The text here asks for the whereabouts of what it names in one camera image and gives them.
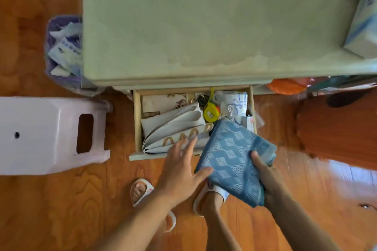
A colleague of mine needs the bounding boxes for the person's left hand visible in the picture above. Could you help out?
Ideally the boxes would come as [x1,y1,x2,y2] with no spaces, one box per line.
[154,137,214,209]

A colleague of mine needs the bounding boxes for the person's right hand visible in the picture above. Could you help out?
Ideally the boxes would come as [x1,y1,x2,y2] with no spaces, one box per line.
[250,151,291,210]

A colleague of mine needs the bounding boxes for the blue patterned cloth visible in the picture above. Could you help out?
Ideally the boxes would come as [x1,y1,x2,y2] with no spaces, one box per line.
[194,118,277,209]

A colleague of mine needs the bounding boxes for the wooden drawer white front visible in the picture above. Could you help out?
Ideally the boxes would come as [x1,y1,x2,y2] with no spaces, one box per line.
[129,84,258,162]

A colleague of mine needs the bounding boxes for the beige floral tablecloth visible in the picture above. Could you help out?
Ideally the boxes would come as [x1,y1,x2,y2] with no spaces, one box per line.
[141,93,189,119]

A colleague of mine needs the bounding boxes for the white blue tissue pack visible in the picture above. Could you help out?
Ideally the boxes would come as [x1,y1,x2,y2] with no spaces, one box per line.
[342,0,377,60]

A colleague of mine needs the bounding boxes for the person's left forearm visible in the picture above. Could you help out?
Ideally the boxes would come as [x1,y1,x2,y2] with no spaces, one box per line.
[88,192,177,251]

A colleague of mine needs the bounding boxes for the person's right forearm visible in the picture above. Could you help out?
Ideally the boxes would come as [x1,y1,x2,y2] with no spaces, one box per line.
[265,192,342,251]

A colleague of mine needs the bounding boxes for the person's right leg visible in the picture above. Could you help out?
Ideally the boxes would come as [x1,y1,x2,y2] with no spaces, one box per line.
[200,192,242,251]

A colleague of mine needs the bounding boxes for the white slipper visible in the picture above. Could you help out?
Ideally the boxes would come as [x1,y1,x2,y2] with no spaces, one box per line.
[192,182,230,216]
[130,178,177,233]

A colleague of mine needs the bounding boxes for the small white box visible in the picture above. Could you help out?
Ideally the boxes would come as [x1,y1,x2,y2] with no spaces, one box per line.
[241,115,255,133]

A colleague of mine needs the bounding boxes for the clear plastic zip bag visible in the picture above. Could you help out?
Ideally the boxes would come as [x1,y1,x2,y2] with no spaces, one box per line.
[249,108,265,129]

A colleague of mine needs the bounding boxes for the yellow tape measure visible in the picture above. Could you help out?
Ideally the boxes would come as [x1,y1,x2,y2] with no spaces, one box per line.
[203,87,221,124]

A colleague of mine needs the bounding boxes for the white blue printed bag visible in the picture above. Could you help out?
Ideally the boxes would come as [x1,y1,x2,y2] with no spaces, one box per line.
[213,91,249,125]

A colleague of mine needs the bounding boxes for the dark metal lock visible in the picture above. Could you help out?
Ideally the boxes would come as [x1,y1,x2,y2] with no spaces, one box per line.
[196,94,210,109]

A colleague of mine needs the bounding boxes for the orange plastic basin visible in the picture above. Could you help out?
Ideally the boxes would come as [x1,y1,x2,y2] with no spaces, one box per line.
[266,78,313,96]

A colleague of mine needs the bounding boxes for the pink plastic stool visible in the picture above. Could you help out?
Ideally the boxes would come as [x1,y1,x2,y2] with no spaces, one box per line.
[0,96,113,176]

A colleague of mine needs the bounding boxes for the cream marble table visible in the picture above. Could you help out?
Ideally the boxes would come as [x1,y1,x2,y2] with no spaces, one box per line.
[82,0,377,91]

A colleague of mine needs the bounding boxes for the small bin with lavender bag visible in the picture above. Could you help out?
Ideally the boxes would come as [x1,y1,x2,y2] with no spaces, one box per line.
[44,15,105,97]

